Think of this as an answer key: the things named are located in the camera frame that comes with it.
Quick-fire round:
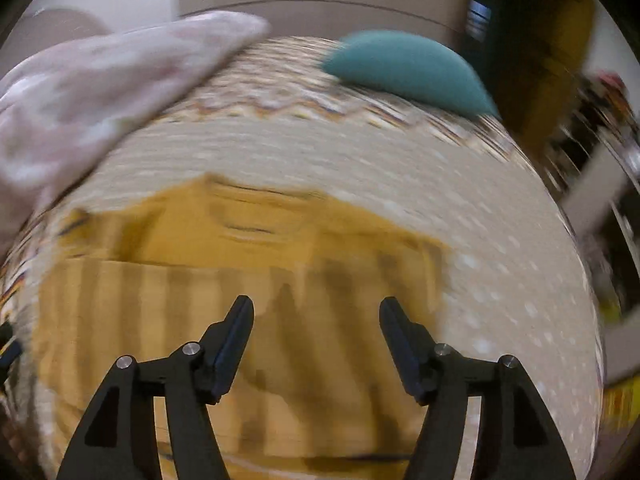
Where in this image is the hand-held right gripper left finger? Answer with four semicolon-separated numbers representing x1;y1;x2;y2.
55;295;255;480

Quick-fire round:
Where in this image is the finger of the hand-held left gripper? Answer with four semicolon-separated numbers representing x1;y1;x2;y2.
0;322;23;393

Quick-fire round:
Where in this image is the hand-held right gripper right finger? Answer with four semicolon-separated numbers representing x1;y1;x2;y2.
379;297;576;480

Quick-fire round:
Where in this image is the yellow striped sweater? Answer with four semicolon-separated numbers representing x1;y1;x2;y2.
30;172;451;480

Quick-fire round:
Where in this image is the beige quilt with white hearts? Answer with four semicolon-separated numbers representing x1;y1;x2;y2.
0;35;608;480

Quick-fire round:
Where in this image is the colourful diamond pattern blanket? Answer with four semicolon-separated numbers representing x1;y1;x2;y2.
0;35;526;321

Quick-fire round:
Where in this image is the teal pillow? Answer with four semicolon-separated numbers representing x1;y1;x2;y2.
320;30;501;118

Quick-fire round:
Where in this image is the pink fleece blanket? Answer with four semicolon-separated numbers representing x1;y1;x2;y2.
0;10;273;256

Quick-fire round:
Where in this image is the cluttered shelf rack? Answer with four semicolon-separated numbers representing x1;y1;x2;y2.
545;72;640;201

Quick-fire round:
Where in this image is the yellow wooden door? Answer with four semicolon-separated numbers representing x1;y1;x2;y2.
500;0;596;131

